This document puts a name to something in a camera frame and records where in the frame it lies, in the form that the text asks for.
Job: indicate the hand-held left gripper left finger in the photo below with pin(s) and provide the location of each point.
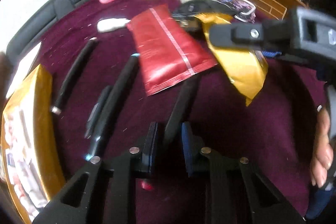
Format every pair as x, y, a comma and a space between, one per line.
150, 145

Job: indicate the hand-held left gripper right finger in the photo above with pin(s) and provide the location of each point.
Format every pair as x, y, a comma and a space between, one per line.
187, 146

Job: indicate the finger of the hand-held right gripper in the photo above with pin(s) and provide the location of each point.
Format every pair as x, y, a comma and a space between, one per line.
246, 33
271, 53

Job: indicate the yellow foil packet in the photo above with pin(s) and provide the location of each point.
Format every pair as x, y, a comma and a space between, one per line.
241, 69

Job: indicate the yellow cardboard box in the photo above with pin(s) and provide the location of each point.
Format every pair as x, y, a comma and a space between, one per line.
39, 98

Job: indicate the person's right hand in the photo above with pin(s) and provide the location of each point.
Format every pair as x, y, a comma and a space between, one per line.
321, 145

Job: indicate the clear patterned pouch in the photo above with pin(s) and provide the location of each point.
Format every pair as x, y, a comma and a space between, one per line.
240, 5

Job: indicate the black plastic packet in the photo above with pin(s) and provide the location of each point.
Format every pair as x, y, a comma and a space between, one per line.
202, 7

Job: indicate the long black pen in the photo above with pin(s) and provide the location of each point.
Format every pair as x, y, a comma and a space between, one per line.
116, 95

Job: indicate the red foil packet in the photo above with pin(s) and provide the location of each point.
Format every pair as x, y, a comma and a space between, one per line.
165, 50

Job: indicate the black pen with silver tip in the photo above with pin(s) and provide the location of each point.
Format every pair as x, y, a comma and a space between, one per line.
74, 74

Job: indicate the white tissue pack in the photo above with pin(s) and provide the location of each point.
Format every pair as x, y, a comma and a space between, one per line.
111, 24

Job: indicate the dark grey sofa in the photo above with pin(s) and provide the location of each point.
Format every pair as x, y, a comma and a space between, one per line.
50, 14

